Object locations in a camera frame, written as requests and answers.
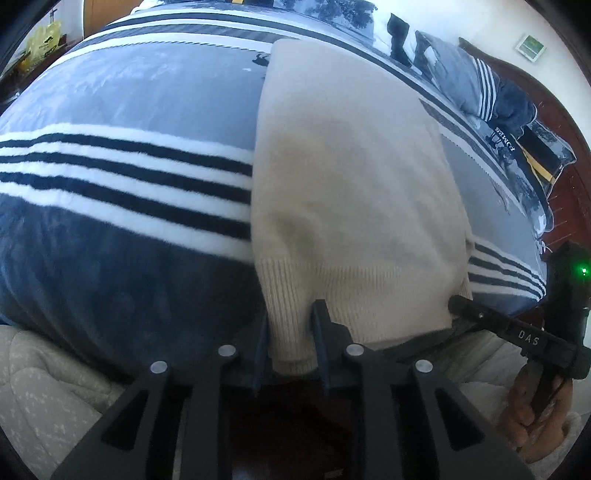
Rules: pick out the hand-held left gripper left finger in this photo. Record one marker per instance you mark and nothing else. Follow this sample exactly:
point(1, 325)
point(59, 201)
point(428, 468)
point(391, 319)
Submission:
point(261, 355)

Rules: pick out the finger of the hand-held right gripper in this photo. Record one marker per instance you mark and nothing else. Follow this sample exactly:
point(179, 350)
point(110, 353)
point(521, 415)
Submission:
point(503, 327)

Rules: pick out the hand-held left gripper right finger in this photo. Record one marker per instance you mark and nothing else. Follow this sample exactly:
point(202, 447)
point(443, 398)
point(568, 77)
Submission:
point(321, 344)

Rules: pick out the beige knit sweater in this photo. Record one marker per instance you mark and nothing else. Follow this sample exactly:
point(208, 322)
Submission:
point(351, 184)

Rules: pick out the person's right forearm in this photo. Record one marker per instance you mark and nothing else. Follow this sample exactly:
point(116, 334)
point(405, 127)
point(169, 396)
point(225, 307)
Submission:
point(556, 457)

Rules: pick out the person's right hand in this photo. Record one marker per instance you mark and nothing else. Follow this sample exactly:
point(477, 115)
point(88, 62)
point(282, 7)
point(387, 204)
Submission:
point(521, 424)

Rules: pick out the dark wooden headboard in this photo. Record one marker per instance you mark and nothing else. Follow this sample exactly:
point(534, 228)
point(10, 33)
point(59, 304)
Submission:
point(570, 207)

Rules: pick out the blue printed pillow yellow stripe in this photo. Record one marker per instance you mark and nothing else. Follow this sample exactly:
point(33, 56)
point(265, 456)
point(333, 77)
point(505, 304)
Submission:
point(531, 152)

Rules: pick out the person's white quilted clothing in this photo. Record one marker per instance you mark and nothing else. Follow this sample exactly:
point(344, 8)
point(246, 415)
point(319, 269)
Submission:
point(41, 383)

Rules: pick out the grey-blue striped pillow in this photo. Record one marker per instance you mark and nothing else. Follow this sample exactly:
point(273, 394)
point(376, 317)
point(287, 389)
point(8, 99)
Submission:
point(457, 78)

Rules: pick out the blue striped bed blanket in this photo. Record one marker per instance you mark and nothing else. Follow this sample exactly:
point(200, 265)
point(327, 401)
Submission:
point(115, 92)

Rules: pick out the folded blue floral duvet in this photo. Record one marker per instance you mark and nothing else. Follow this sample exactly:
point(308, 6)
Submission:
point(341, 11)

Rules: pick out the wooden door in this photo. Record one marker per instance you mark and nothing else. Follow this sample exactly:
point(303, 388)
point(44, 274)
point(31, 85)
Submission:
point(99, 11)

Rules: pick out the yellow plastic bag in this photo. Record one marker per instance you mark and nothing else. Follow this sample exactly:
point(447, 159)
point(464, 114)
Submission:
point(44, 41)

